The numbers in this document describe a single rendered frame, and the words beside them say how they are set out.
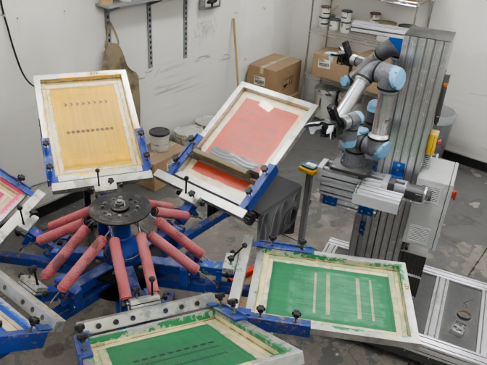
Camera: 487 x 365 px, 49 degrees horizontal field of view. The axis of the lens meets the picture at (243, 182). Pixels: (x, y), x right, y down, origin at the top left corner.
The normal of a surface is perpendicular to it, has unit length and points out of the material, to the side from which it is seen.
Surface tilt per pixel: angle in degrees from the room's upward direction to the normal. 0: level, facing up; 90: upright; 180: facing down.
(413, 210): 90
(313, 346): 0
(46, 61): 90
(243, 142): 32
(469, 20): 90
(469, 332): 0
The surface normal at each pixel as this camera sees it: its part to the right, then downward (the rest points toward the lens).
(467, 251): 0.06, -0.87
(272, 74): -0.46, 0.32
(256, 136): -0.28, -0.55
